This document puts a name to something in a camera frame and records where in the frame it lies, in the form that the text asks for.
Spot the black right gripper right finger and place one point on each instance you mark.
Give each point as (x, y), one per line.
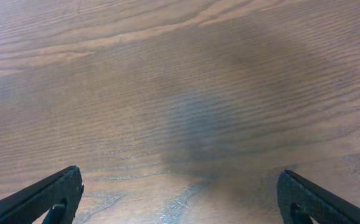
(302, 201)

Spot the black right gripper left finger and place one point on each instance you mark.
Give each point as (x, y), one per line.
(57, 195)

